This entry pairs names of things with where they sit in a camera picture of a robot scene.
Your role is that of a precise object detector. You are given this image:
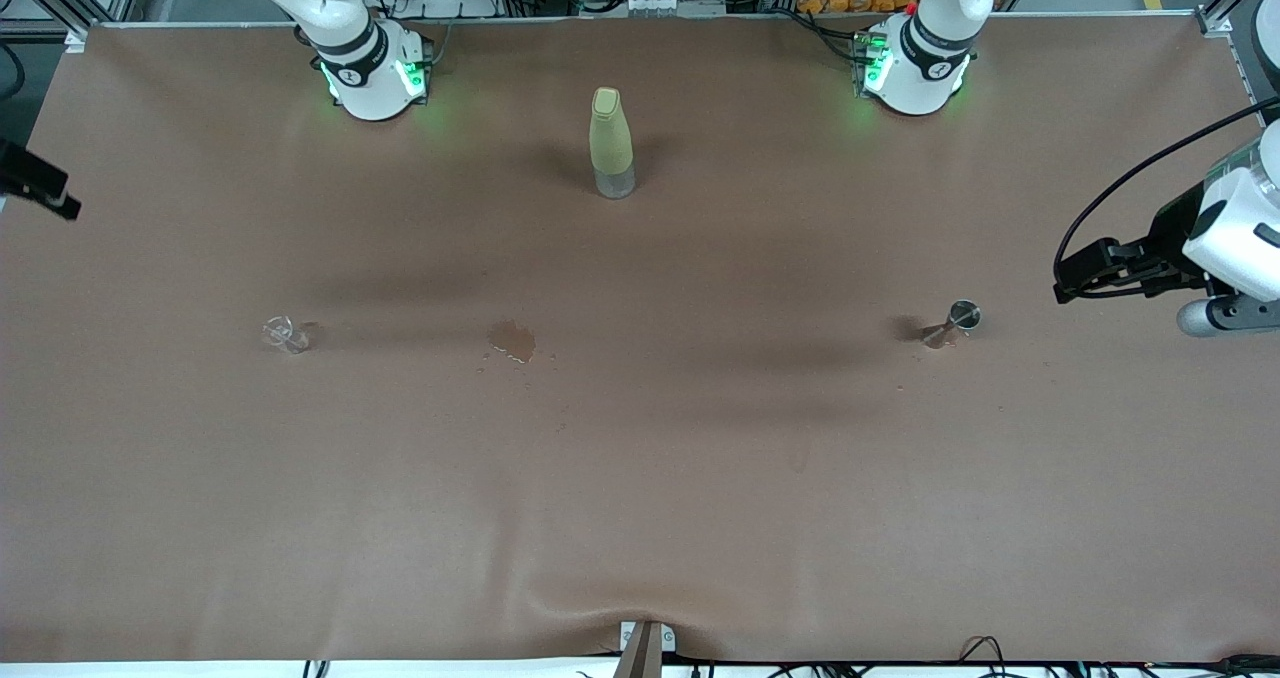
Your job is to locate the long white socket strip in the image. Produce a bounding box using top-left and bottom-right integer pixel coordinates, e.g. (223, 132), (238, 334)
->
(583, 0), (728, 17)

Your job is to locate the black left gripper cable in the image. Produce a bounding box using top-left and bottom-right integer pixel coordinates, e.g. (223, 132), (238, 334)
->
(1053, 98), (1280, 301)

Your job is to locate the brown table mat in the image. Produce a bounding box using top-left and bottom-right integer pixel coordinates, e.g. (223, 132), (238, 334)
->
(0, 13), (1280, 665)

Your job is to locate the green sleeved glass bottle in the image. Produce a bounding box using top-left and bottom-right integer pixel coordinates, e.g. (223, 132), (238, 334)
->
(589, 86), (638, 201)

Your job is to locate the clear glass flask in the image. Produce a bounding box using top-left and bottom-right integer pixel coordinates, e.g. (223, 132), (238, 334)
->
(262, 315), (313, 355)

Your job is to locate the steel double-cone jigger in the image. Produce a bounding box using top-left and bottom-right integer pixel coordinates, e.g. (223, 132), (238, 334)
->
(922, 299), (983, 350)

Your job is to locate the spilled liquid puddle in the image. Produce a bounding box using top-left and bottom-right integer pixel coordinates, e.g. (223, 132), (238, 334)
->
(486, 319), (539, 365)

